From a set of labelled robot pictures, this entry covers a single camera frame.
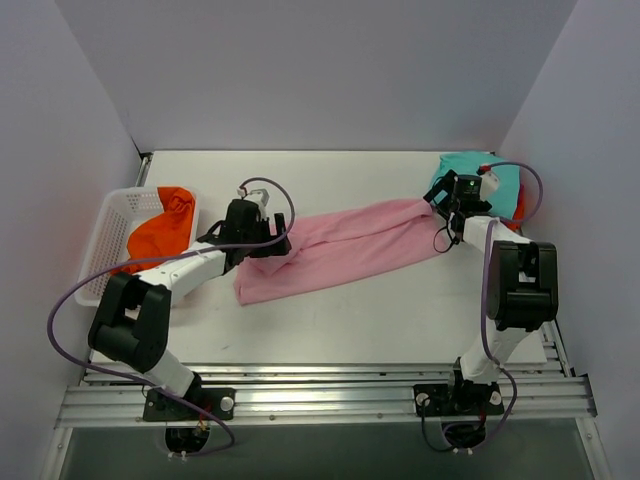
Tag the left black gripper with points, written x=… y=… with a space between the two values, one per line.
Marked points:
x=273 y=235

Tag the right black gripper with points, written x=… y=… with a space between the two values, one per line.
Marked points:
x=445 y=189

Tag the pink t shirt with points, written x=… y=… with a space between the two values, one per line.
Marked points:
x=333 y=249

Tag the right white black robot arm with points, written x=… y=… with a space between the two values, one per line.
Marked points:
x=519 y=287

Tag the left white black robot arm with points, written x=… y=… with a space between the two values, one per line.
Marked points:
x=131 y=324

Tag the teal folded t shirt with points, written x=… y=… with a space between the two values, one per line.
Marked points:
x=504 y=200

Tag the magenta folded t shirt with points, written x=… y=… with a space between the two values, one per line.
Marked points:
x=520 y=210

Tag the orange folded t shirt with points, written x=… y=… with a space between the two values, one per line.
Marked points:
x=513 y=225

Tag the orange t shirt in basket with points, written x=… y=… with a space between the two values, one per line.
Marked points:
x=168 y=233

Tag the white plastic basket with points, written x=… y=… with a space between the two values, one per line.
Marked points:
x=121 y=213

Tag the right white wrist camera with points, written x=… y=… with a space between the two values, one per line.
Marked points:
x=490 y=182

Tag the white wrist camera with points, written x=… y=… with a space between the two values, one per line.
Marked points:
x=258 y=196
x=490 y=182

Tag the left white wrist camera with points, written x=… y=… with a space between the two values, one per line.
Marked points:
x=258 y=196

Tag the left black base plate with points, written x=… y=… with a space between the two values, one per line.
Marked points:
x=219 y=401

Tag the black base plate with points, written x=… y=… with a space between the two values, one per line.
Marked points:
x=444 y=400
x=219 y=401

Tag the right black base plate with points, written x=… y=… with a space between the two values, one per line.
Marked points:
x=444 y=400

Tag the aluminium rail frame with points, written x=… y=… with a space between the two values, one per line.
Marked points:
x=352 y=354

